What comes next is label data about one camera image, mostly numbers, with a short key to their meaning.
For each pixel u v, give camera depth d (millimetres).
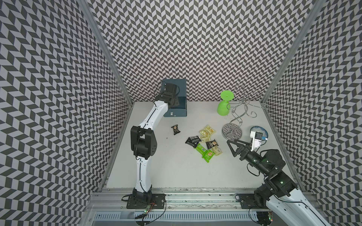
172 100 712
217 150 896
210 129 1012
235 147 618
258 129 963
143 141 542
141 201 656
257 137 609
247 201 728
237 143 628
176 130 992
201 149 914
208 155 889
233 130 968
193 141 912
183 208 722
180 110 1047
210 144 935
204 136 971
